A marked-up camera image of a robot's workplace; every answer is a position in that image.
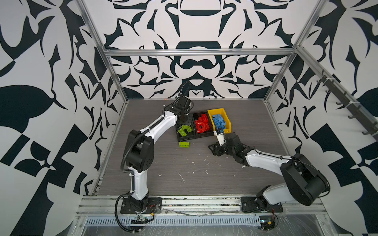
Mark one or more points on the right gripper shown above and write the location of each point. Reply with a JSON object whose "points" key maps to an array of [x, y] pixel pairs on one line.
{"points": [[215, 147]]}

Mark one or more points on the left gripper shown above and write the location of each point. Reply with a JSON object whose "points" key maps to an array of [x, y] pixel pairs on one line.
{"points": [[183, 123]]}

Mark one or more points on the green brick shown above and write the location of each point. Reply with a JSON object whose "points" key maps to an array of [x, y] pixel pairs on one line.
{"points": [[182, 132], [187, 128], [184, 144]]}

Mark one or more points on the blue brick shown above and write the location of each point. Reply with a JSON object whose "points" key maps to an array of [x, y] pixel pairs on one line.
{"points": [[221, 123], [216, 122]]}

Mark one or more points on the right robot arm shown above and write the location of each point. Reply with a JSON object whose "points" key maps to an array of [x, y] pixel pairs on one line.
{"points": [[302, 181]]}

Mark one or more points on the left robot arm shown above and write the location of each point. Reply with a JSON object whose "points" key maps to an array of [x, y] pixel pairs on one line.
{"points": [[139, 155]]}

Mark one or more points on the left black bin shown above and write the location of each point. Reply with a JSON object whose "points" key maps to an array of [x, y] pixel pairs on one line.
{"points": [[190, 135]]}

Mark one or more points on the black bin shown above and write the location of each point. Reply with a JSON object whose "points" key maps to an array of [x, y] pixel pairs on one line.
{"points": [[190, 135], [197, 116]]}

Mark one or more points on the right black bin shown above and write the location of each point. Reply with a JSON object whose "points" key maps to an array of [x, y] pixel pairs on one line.
{"points": [[197, 116]]}

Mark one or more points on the green brick top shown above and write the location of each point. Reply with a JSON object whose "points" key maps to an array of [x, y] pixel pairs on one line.
{"points": [[184, 144]]}

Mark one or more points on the yellow bin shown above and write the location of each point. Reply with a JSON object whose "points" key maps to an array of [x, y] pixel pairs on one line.
{"points": [[222, 112]]}

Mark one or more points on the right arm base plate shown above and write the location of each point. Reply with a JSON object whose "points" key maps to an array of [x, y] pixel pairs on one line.
{"points": [[259, 205]]}

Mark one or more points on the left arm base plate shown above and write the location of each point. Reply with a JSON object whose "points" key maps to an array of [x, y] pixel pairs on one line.
{"points": [[131, 205]]}

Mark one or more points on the aluminium front rail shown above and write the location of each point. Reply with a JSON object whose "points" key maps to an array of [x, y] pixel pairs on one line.
{"points": [[191, 205]]}

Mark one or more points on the wall hook rail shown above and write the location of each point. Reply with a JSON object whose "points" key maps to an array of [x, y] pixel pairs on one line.
{"points": [[346, 100]]}

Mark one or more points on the white cable duct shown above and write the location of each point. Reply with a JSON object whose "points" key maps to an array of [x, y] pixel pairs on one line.
{"points": [[182, 220]]}

